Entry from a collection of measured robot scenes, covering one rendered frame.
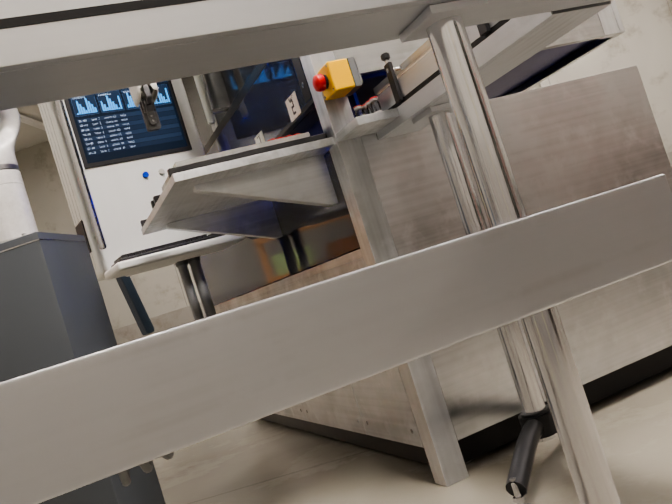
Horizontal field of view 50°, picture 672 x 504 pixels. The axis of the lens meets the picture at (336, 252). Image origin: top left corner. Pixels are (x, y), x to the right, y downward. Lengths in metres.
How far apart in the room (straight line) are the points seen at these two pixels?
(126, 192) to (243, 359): 1.90
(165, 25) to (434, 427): 1.22
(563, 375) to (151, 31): 0.65
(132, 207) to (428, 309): 1.88
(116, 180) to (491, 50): 1.61
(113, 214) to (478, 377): 1.40
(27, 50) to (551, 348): 0.70
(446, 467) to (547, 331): 0.88
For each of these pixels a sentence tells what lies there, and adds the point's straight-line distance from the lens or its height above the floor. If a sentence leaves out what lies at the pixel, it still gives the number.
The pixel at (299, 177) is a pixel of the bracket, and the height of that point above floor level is 0.82.
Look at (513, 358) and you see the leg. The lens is 1.63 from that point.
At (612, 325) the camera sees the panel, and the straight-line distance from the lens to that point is 2.08.
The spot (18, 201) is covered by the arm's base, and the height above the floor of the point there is 0.96.
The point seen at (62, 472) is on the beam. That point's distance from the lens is 0.76.
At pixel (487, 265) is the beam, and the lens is 0.90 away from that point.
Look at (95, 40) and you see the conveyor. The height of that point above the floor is 0.85.
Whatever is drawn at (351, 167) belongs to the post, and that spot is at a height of 0.79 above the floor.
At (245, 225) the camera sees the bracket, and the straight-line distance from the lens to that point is 2.26.
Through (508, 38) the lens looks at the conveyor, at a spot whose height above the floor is 0.85.
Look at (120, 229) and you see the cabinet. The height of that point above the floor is 0.94.
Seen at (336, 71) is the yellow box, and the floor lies 1.00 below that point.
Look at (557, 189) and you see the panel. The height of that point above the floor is 0.60.
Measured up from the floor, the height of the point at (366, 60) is 1.04.
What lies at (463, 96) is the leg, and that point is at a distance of 0.97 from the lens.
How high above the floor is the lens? 0.55
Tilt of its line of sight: 2 degrees up
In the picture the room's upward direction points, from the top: 18 degrees counter-clockwise
